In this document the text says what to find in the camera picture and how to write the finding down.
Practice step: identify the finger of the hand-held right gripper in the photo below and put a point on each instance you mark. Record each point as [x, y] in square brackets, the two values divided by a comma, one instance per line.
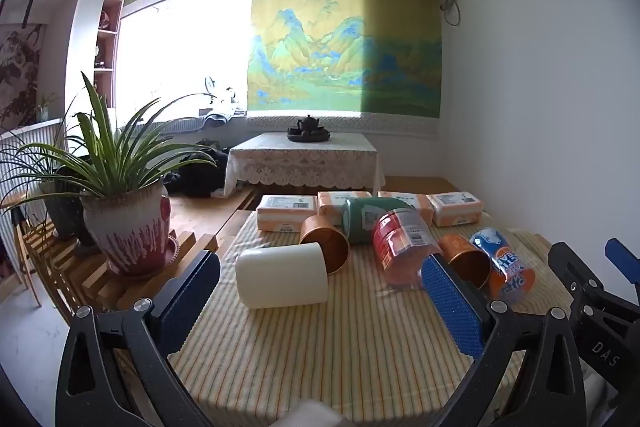
[575, 269]
[622, 254]

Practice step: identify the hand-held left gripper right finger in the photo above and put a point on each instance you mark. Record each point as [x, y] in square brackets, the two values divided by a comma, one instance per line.
[452, 307]

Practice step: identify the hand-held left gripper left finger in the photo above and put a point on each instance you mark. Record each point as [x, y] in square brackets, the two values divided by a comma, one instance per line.
[187, 304]

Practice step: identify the orange paper cup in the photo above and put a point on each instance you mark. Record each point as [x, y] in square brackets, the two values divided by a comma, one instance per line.
[465, 257]

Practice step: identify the red clear plastic cup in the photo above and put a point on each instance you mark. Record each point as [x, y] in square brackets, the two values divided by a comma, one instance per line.
[400, 242]

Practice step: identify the white cup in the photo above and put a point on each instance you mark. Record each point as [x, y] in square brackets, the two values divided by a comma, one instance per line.
[282, 277]

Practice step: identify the green cup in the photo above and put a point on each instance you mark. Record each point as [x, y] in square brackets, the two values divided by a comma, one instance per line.
[367, 217]

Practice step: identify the brown paper cup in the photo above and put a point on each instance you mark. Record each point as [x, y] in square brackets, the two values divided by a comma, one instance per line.
[320, 237]

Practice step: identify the wooden slatted plant stand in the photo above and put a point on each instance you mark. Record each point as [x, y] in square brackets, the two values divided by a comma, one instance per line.
[92, 282]

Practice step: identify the orange tissue pack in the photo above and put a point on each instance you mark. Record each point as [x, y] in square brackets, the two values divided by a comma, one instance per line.
[456, 208]
[285, 212]
[407, 199]
[335, 203]

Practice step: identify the plant in red-white pot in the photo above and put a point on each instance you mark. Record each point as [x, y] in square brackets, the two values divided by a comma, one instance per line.
[125, 222]

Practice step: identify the black bag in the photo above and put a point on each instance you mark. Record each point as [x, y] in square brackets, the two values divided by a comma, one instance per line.
[197, 174]

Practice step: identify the striped tablecloth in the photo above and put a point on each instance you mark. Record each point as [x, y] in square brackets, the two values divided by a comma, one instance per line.
[325, 347]

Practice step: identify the plant in dark pot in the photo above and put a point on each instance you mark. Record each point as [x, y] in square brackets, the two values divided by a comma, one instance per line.
[62, 212]

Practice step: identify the white paper sheet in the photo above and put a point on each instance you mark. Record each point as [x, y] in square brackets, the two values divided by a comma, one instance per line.
[312, 414]

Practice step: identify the grey window seat cushion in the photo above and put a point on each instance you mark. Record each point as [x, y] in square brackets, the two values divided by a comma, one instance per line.
[185, 124]

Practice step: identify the low table with lace cloth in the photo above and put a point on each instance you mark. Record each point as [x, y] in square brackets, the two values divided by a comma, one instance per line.
[300, 159]

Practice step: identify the dark teapot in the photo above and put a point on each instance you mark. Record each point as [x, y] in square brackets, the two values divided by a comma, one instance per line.
[307, 123]

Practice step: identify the white radiator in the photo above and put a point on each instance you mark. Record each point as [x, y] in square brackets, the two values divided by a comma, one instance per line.
[25, 142]

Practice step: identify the small green plant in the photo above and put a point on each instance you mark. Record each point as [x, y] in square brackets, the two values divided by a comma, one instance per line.
[46, 107]

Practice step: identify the hanging scroll painting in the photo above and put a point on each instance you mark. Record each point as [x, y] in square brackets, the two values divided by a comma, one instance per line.
[20, 72]

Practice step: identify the green landscape curtain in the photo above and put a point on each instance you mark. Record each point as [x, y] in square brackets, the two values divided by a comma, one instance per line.
[345, 32]

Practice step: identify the pink wall shelf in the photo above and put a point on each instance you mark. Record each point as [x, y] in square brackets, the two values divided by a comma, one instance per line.
[106, 52]

